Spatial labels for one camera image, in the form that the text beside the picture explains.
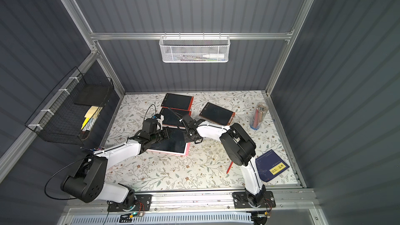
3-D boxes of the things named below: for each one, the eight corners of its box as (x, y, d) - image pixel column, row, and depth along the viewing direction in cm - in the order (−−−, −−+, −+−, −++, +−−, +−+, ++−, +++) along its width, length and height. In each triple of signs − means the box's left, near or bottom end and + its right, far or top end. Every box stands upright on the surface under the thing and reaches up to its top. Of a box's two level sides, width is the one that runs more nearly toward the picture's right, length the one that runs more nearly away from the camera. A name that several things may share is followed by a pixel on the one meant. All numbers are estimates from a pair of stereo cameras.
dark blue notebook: (264, 183, 81) (266, 182, 79) (249, 162, 88) (250, 161, 86) (287, 168, 86) (289, 166, 84) (271, 149, 92) (273, 148, 91)
